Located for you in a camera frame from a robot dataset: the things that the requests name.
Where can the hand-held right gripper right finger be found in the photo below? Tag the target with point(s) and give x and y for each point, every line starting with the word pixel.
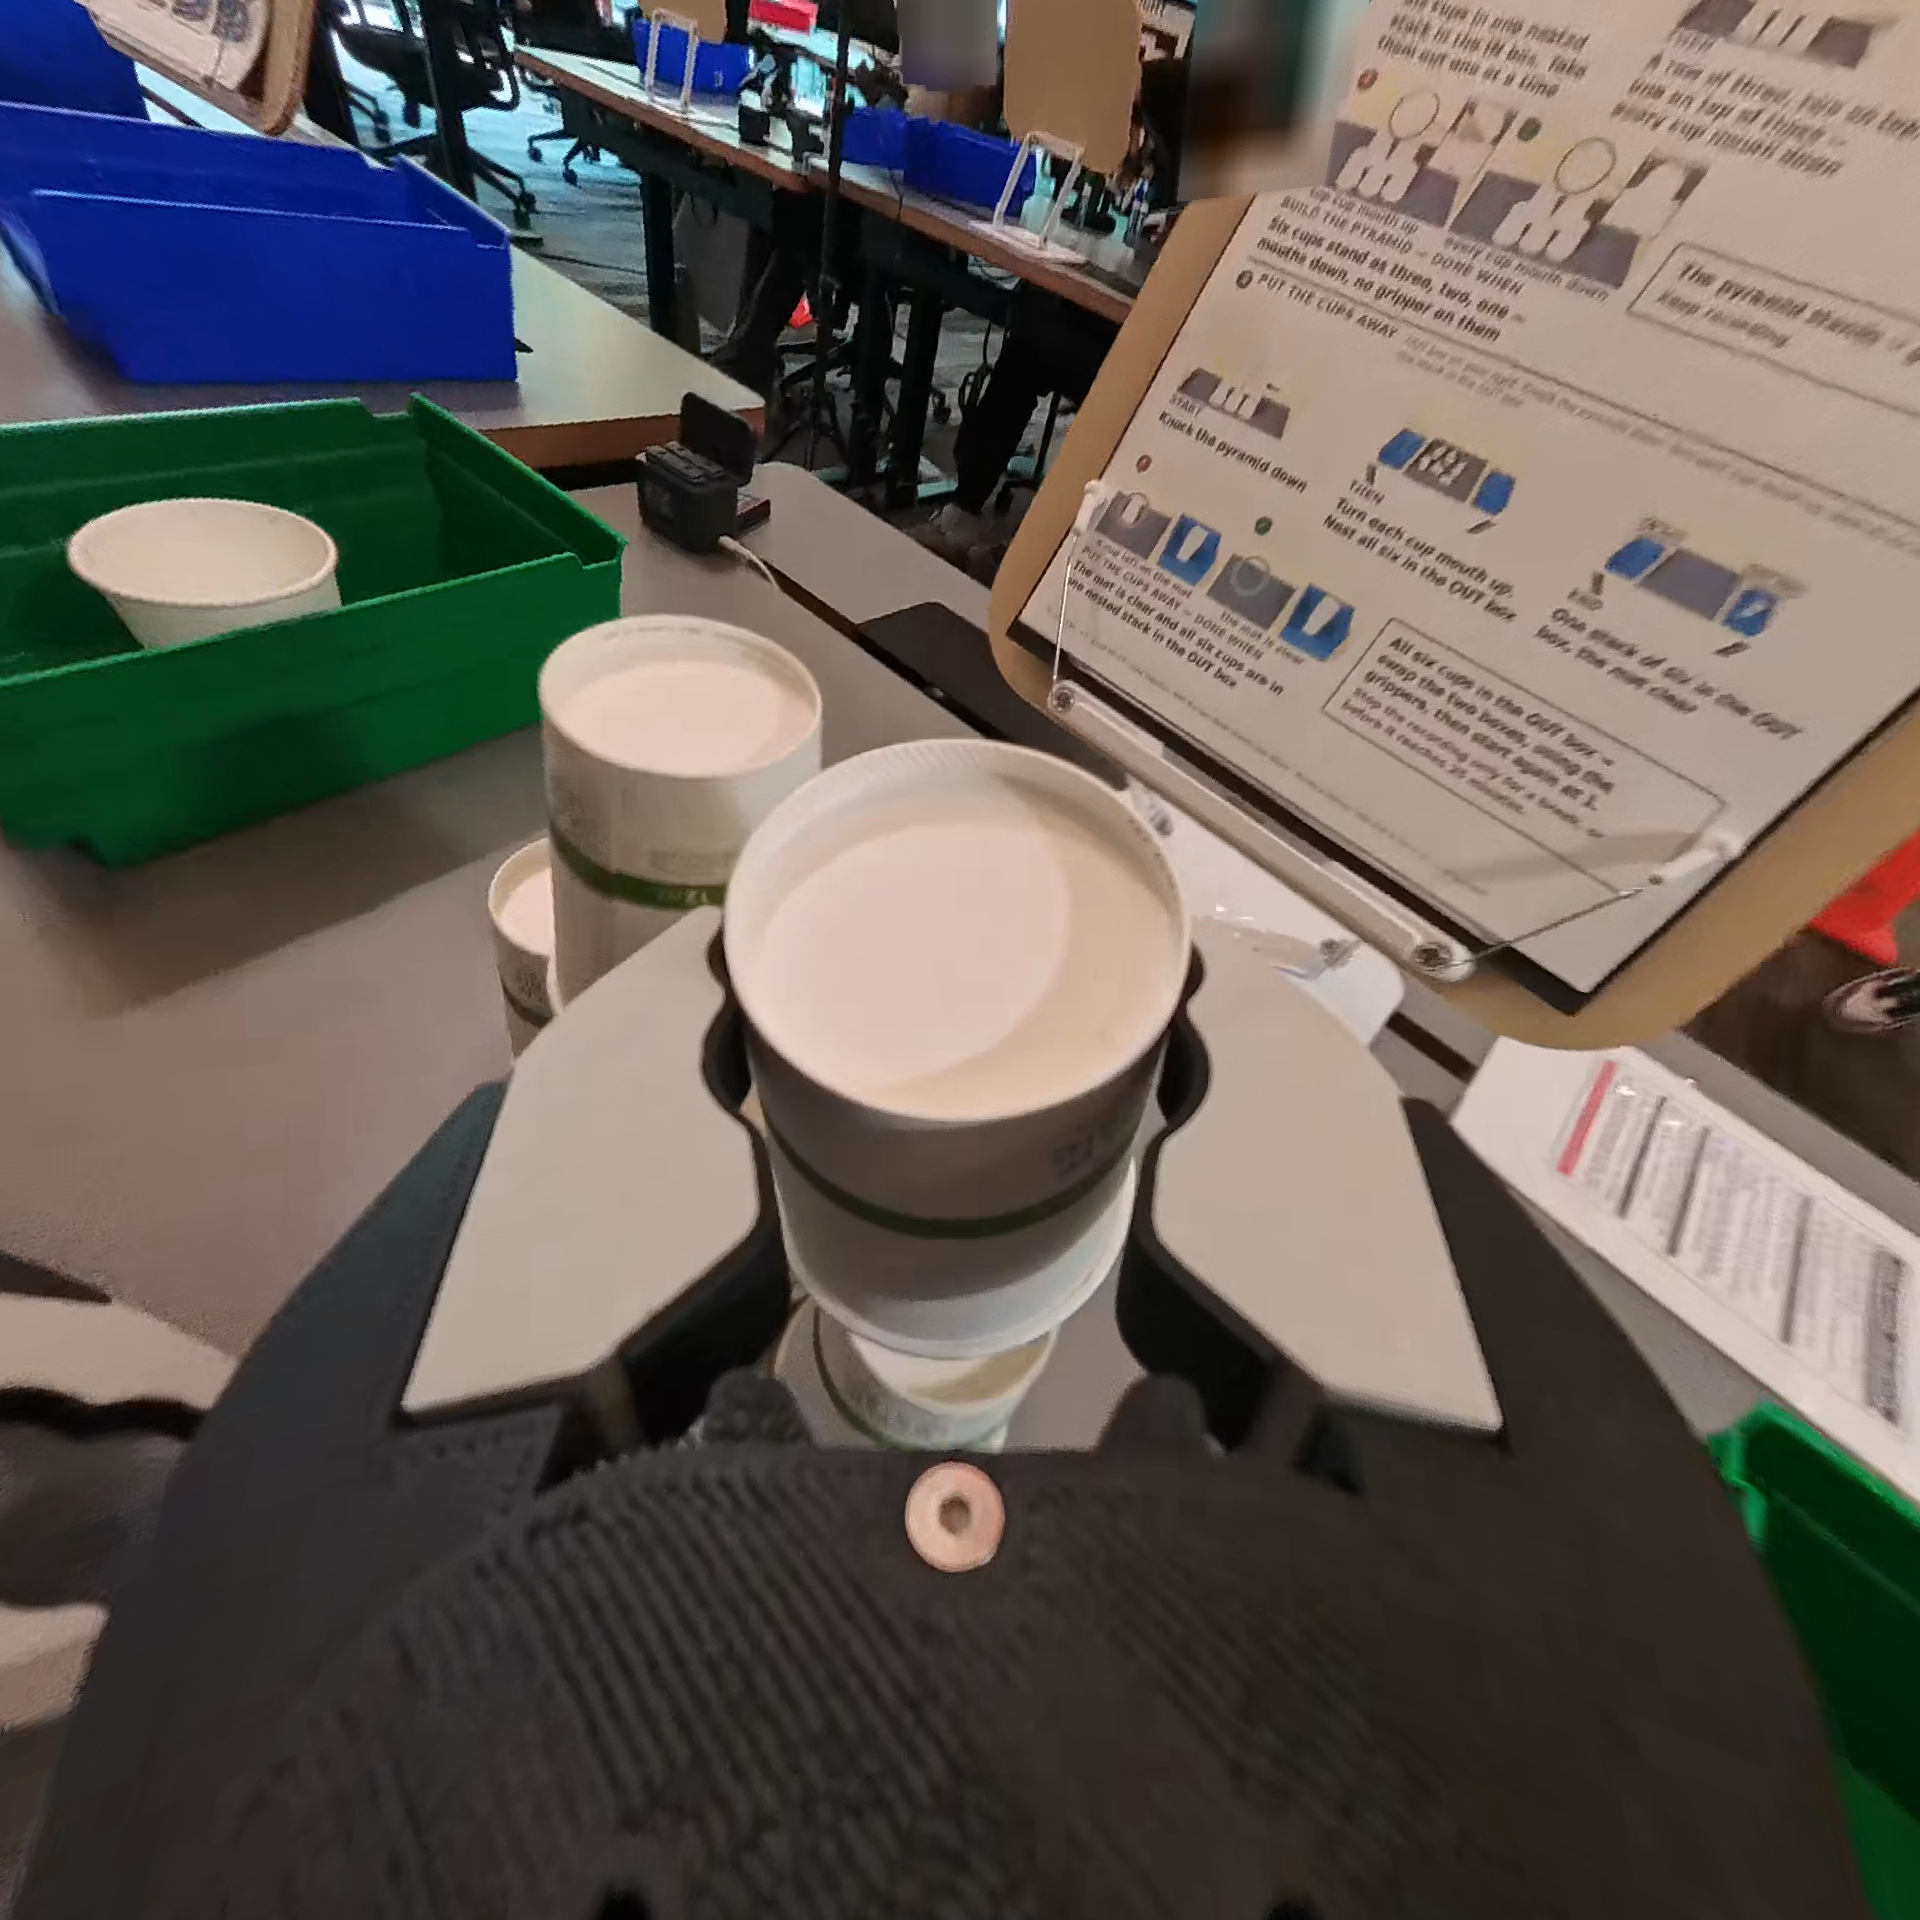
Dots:
pixel 1336 1231

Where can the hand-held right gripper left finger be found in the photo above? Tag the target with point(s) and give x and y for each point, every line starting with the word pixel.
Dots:
pixel 570 1201

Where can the white paper cup green band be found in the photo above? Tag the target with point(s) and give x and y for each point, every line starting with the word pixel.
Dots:
pixel 675 721
pixel 203 564
pixel 523 932
pixel 960 960
pixel 932 1394

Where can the green plastic bin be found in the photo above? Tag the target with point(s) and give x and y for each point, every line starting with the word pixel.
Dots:
pixel 1845 1576
pixel 300 751

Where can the grey desk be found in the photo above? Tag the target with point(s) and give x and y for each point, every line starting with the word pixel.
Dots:
pixel 300 1021

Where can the laminated paper card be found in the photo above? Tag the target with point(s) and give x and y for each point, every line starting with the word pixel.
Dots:
pixel 1695 1201

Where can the orange traffic cone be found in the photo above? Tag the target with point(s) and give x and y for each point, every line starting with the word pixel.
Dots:
pixel 1875 914

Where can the black battery charging case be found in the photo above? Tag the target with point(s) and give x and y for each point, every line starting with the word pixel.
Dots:
pixel 699 481

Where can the printed instruction sheet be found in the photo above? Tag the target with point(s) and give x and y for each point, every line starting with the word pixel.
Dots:
pixel 1500 450

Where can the grey table wooden edge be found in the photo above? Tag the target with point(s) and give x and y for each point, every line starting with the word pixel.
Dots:
pixel 599 376

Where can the blue plastic bin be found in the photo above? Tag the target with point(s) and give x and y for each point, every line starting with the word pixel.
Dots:
pixel 699 62
pixel 300 317
pixel 182 149
pixel 960 158

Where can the long wooden edged table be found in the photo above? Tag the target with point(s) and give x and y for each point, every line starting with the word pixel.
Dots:
pixel 780 158

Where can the plain wooden board stand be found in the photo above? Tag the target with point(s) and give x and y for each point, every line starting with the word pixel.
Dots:
pixel 1072 76

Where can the wooden stand with picture sheet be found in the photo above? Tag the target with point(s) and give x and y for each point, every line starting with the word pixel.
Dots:
pixel 224 45

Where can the white frame stand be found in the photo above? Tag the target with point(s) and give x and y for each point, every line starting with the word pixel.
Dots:
pixel 668 61

